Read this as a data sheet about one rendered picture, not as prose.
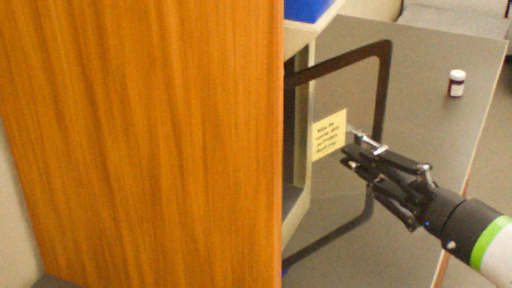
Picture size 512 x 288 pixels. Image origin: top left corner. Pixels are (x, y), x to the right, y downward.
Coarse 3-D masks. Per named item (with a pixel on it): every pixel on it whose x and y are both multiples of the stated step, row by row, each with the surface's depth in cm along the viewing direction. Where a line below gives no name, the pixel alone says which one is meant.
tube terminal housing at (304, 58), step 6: (312, 42) 118; (306, 48) 120; (312, 48) 118; (300, 54) 121; (306, 54) 121; (312, 54) 119; (300, 60) 122; (306, 60) 122; (312, 60) 120; (300, 66) 123; (306, 66) 122
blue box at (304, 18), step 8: (288, 0) 82; (296, 0) 81; (304, 0) 81; (312, 0) 80; (320, 0) 82; (328, 0) 85; (336, 0) 89; (288, 8) 83; (296, 8) 82; (304, 8) 82; (312, 8) 81; (320, 8) 83; (328, 8) 86; (288, 16) 83; (296, 16) 83; (304, 16) 82; (312, 16) 82; (320, 16) 83
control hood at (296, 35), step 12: (348, 0) 92; (336, 12) 87; (288, 24) 83; (300, 24) 82; (312, 24) 82; (324, 24) 83; (288, 36) 83; (300, 36) 83; (312, 36) 82; (288, 48) 84; (300, 48) 84
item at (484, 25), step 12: (408, 12) 383; (420, 12) 383; (432, 12) 382; (444, 12) 382; (456, 12) 382; (420, 24) 368; (432, 24) 368; (444, 24) 368; (456, 24) 368; (468, 24) 367; (480, 24) 367; (492, 24) 367; (504, 24) 367; (492, 36) 353; (504, 36) 354
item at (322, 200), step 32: (320, 64) 99; (352, 64) 104; (384, 64) 109; (288, 96) 97; (320, 96) 102; (352, 96) 107; (384, 96) 113; (288, 128) 101; (352, 128) 111; (288, 160) 104; (320, 160) 110; (288, 192) 108; (320, 192) 114; (352, 192) 121; (288, 224) 112; (320, 224) 119; (352, 224) 126; (288, 256) 117
